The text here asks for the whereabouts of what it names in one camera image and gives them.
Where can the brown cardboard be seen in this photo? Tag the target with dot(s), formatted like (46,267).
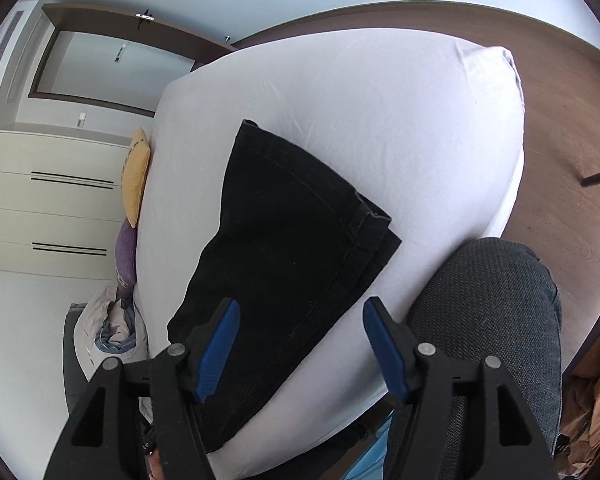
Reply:
(595,420)

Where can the ceiling air vent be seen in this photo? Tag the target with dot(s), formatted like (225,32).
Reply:
(0,55)

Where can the rolled white duvet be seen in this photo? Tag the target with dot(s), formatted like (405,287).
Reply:
(115,330)

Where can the person's leg in grey trousers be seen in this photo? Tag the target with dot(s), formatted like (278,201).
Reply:
(495,300)

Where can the grey upholstered headboard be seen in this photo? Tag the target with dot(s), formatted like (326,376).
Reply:
(72,360)

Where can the black denim pants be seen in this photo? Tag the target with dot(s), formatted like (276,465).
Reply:
(280,240)

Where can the purple cushion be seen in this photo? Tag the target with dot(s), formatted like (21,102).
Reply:
(126,260)

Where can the cream wardrobe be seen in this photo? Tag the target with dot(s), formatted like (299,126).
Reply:
(55,210)

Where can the blue plastic stool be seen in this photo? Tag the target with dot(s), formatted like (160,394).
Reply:
(372,455)

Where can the yellow cushion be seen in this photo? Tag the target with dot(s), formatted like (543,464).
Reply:
(136,180)

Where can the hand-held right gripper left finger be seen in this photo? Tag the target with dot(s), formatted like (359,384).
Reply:
(215,355)

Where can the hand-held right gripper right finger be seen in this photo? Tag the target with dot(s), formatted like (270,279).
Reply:
(387,350)

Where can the bed with white sheet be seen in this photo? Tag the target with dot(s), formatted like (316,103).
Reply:
(355,110)

